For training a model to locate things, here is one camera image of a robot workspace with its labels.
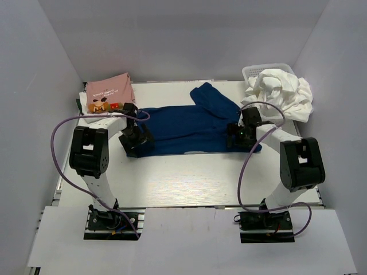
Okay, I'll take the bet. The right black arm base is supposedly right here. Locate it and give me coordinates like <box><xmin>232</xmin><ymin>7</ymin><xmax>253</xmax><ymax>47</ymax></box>
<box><xmin>233</xmin><ymin>211</ymin><xmax>295</xmax><ymax>244</ymax></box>

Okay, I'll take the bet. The crumpled white t-shirts pile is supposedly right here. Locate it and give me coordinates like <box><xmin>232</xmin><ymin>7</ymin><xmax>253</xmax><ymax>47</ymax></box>
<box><xmin>241</xmin><ymin>75</ymin><xmax>313</xmax><ymax>123</ymax></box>

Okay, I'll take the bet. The folded pink t-shirt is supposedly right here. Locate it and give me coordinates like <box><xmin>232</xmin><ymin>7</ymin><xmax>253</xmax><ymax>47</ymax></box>
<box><xmin>85</xmin><ymin>73</ymin><xmax>135</xmax><ymax>113</ymax></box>

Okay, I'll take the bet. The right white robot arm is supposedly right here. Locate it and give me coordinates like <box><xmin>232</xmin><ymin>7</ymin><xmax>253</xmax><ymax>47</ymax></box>
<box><xmin>227</xmin><ymin>106</ymin><xmax>326</xmax><ymax>229</ymax></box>

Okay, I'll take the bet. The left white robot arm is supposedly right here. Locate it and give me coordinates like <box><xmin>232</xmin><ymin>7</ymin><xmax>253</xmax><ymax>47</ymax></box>
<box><xmin>69</xmin><ymin>103</ymin><xmax>154</xmax><ymax>229</ymax></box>

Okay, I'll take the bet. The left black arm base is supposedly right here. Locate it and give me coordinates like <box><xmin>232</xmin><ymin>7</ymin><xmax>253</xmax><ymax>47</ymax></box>
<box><xmin>83</xmin><ymin>209</ymin><xmax>144</xmax><ymax>241</ymax></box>

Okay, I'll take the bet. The white plastic basket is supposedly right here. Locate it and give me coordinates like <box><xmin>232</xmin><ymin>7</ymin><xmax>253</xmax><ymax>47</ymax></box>
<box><xmin>241</xmin><ymin>63</ymin><xmax>295</xmax><ymax>125</ymax></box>

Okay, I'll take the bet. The blue t-shirt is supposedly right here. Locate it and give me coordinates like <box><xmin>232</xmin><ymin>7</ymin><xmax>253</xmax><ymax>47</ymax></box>
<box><xmin>127</xmin><ymin>82</ymin><xmax>261</xmax><ymax>158</ymax></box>

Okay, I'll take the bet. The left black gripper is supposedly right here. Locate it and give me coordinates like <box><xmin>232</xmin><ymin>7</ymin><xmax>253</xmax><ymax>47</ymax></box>
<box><xmin>119</xmin><ymin>123</ymin><xmax>154</xmax><ymax>158</ymax></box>

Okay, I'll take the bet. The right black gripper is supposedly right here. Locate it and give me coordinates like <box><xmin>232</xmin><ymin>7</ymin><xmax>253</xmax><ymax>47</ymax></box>
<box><xmin>226</xmin><ymin>124</ymin><xmax>257</xmax><ymax>149</ymax></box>

